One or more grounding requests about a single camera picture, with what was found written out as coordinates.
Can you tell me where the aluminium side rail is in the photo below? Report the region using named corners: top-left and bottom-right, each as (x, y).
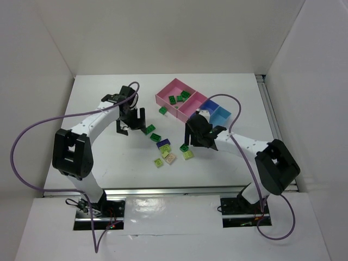
top-left (256, 75), bottom-right (300, 195)

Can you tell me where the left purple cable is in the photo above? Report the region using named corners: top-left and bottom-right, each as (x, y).
top-left (10, 81), bottom-right (140, 253)

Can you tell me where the light blue container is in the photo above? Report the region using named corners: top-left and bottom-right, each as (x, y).
top-left (209, 106), bottom-right (231, 127)

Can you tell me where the dark blue container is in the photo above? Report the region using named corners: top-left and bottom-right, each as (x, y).
top-left (200, 100), bottom-right (220, 117)

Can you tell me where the large pink container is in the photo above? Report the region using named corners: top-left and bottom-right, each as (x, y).
top-left (155, 78), bottom-right (196, 117)

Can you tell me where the lime lego brick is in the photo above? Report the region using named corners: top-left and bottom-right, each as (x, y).
top-left (159, 144), bottom-right (171, 154)
top-left (154, 158), bottom-right (163, 168)
top-left (183, 150), bottom-right (194, 160)

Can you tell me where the beige lego brick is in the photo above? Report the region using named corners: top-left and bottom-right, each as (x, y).
top-left (162, 151), bottom-right (177, 165)

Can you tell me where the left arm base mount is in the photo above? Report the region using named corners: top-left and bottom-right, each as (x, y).
top-left (65, 198), bottom-right (126, 231)

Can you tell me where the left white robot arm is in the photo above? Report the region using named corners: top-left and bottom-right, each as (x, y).
top-left (52, 85), bottom-right (146, 212)

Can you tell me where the dark blue lego brick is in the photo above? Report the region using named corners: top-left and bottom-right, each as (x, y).
top-left (156, 139), bottom-right (171, 149)

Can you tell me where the lime lego brick right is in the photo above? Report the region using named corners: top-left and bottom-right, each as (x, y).
top-left (183, 150), bottom-right (194, 160)

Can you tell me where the small pink container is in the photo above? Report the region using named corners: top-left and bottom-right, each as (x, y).
top-left (177, 92), bottom-right (207, 123)

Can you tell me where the green lego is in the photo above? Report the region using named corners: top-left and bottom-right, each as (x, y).
top-left (159, 107), bottom-right (167, 115)

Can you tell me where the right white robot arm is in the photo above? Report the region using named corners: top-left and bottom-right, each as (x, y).
top-left (184, 114), bottom-right (301, 208)

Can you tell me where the long green lego brick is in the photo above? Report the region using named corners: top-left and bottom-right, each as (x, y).
top-left (142, 124), bottom-right (156, 135)

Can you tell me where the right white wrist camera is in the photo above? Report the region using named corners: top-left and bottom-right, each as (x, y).
top-left (196, 109), bottom-right (210, 122)

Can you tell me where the purple cable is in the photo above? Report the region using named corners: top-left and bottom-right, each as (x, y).
top-left (10, 81), bottom-right (140, 253)
top-left (200, 94), bottom-right (296, 240)

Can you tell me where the lime lego brick upper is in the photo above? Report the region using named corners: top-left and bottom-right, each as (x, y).
top-left (159, 144), bottom-right (171, 154)

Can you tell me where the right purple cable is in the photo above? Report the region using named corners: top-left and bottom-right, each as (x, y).
top-left (200, 94), bottom-right (296, 240)

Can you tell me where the aluminium front rail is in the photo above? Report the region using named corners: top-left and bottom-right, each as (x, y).
top-left (43, 184), bottom-right (299, 198)

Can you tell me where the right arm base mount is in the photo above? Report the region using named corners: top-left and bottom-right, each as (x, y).
top-left (217, 197), bottom-right (272, 228)

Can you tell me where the lime lego brick lower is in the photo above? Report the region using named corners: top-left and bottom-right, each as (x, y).
top-left (154, 158), bottom-right (163, 168)

